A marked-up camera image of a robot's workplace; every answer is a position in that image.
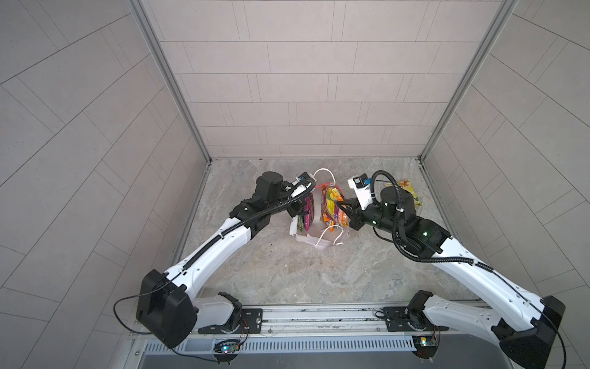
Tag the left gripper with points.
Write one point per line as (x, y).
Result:
(296, 206)

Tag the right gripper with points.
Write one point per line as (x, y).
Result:
(356, 212)

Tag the purple pink candy packet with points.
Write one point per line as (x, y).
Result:
(306, 217)

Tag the red paper gift bag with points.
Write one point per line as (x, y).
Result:
(320, 236)

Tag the yellow snack packet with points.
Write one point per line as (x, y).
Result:
(407, 185)

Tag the orange Fox's candy packet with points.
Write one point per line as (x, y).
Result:
(331, 214)

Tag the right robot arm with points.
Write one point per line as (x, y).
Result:
(521, 323)

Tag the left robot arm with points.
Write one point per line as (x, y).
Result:
(168, 303)

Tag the left green circuit board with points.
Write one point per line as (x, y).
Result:
(227, 347)

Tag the right circuit board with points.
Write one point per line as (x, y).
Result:
(426, 346)

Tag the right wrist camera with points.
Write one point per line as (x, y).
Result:
(361, 186)

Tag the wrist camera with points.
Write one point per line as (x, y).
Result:
(304, 176)
(361, 186)

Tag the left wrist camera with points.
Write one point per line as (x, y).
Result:
(304, 176)

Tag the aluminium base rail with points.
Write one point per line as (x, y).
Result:
(350, 319)

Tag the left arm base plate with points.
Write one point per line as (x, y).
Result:
(248, 320)

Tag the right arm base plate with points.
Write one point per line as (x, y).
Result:
(402, 319)

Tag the right aluminium corner post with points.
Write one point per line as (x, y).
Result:
(489, 39)

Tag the aluminium corner post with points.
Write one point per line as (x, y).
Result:
(148, 32)
(489, 39)

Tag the left aluminium corner post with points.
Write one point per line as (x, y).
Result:
(148, 32)

